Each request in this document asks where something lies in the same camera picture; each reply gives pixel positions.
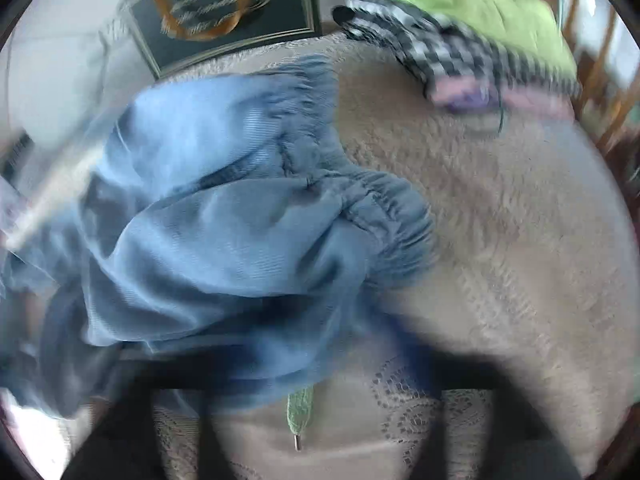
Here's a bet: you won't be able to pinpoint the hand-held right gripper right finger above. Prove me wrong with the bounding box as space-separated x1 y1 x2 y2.
387 310 585 480

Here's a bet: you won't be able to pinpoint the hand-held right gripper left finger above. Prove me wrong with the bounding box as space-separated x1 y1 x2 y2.
60 350 228 480

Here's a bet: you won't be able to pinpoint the blue pants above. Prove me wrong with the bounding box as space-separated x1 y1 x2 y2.
0 55 437 453

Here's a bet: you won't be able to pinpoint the white lace tablecloth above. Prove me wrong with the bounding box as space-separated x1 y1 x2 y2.
150 30 632 480

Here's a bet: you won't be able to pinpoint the pink purple cloth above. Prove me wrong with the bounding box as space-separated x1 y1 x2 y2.
429 77 577 122

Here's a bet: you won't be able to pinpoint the black white checkered cloth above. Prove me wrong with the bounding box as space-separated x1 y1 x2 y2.
332 0 582 100

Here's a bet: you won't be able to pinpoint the wooden chair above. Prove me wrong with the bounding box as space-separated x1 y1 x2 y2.
552 0 640 161

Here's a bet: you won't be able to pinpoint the light green cloth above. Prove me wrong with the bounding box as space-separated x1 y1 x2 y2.
334 0 579 78

